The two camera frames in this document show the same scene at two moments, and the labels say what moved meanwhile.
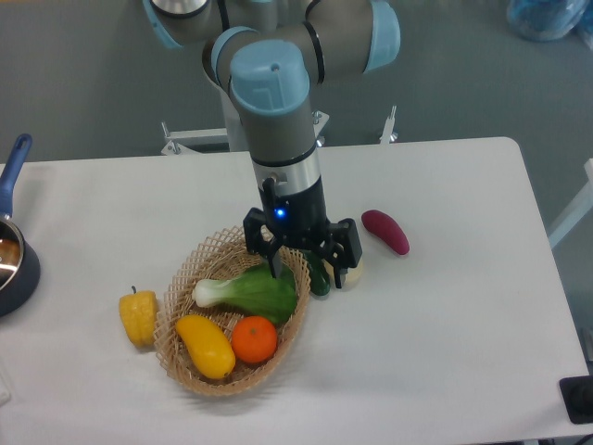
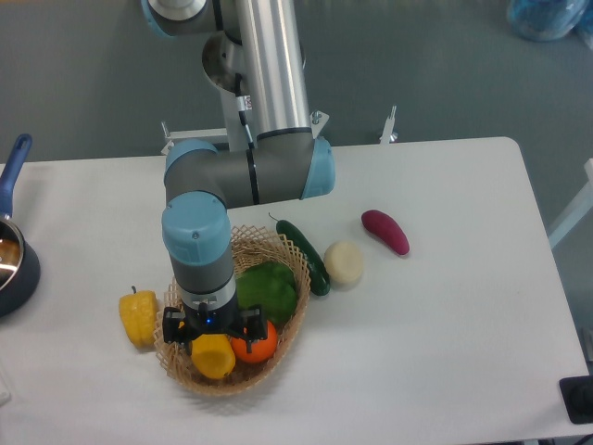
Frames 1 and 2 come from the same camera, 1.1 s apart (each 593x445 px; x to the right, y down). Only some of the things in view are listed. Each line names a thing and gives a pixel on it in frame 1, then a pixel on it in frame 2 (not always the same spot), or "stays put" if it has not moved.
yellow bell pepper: x=138 y=311 stays put
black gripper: x=300 y=219 -> x=179 y=325
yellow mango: x=208 y=346 stays put
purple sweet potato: x=386 y=229 stays put
